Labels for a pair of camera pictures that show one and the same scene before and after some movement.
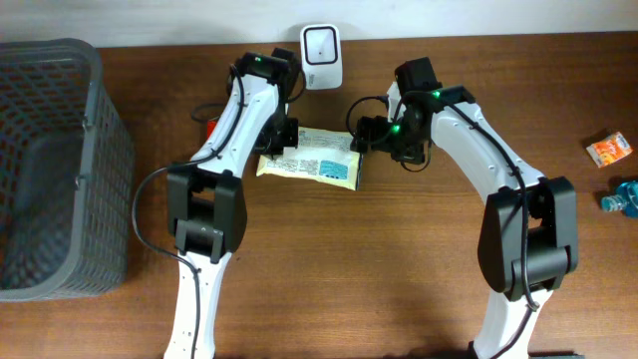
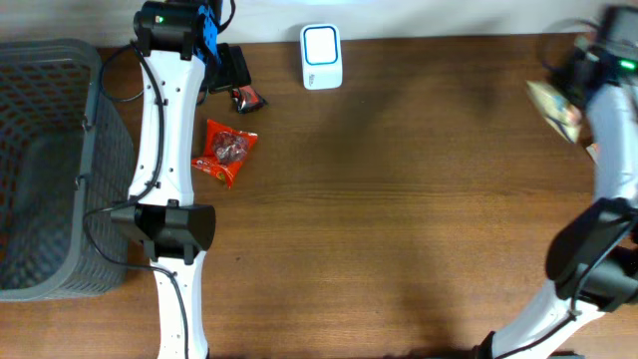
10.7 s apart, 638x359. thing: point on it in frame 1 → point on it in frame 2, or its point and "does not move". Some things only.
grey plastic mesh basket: (67, 173) does not move
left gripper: (274, 149) → (235, 69)
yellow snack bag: (323, 156) → (557, 110)
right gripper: (414, 155) → (562, 75)
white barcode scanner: (321, 55) does not move
